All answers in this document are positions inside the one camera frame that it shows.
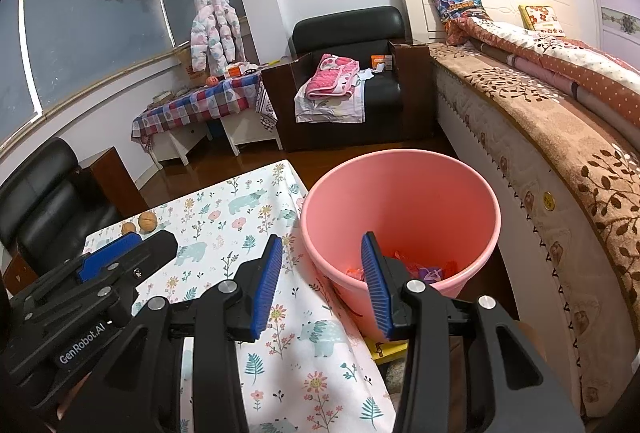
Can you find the red snack wrapper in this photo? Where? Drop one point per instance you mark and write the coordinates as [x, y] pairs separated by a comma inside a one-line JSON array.
[[405, 258]]

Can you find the checked tablecloth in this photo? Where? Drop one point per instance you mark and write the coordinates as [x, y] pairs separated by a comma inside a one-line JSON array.
[[200, 105]]

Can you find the white side table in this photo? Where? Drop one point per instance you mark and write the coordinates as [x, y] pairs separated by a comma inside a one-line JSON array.
[[250, 135]]

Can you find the colourful printed pillow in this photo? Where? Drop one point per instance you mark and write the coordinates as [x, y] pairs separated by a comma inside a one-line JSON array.
[[460, 10]]

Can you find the small orange fruit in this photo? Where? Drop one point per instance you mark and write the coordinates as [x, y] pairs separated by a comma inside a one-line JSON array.
[[212, 81]]

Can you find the bed with brown leaf blanket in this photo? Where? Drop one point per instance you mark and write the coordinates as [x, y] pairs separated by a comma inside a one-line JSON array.
[[550, 153]]

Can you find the pastel puffer jacket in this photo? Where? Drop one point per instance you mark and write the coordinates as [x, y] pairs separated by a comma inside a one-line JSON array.
[[215, 28]]

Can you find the hanging patterned cloth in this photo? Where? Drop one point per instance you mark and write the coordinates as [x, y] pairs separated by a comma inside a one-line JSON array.
[[266, 105]]

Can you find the window with grey blind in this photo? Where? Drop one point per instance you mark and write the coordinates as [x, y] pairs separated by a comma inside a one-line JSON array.
[[90, 43]]

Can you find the pink plastic bucket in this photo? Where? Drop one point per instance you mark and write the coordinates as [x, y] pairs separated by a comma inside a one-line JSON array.
[[400, 203]]

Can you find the yellow box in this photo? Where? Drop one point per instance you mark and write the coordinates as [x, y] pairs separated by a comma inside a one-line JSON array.
[[385, 350]]

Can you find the small orange box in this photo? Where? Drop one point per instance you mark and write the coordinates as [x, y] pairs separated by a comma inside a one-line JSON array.
[[381, 62]]

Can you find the pink folded blanket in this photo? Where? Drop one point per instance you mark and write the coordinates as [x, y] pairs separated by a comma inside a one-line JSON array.
[[330, 75]]

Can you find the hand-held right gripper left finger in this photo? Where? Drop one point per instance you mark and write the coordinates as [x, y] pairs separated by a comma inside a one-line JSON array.
[[265, 288]]

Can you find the floral tablecloth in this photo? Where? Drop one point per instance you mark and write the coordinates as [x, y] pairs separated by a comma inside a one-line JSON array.
[[300, 363]]

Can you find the black leather armchair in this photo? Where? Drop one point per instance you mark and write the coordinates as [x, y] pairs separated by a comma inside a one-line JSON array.
[[45, 193], [345, 28]]

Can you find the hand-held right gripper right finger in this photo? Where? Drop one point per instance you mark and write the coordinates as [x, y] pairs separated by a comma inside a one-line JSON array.
[[375, 288]]

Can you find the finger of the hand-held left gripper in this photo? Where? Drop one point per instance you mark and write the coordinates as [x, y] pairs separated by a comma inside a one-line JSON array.
[[150, 253], [110, 255]]

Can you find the walnut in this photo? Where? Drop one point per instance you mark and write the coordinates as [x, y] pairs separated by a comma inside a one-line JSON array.
[[148, 221]]

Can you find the white patterned cloth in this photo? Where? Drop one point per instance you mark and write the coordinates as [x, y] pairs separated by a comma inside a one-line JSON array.
[[325, 110]]

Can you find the orange and white packet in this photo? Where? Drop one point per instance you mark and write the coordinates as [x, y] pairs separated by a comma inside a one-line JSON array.
[[235, 70]]

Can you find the yellow floral pillow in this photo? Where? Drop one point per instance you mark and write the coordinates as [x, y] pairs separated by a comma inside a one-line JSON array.
[[542, 19]]

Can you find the wicker basket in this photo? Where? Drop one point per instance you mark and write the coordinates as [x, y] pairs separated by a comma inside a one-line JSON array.
[[186, 65]]

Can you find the purple wrapper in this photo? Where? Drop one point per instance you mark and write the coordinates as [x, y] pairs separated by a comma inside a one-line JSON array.
[[427, 274]]

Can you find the small brown nut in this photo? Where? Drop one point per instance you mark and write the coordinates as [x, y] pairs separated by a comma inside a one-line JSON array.
[[128, 228]]

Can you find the folded dotted quilt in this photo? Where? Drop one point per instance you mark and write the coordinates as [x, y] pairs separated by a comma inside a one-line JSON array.
[[575, 63]]

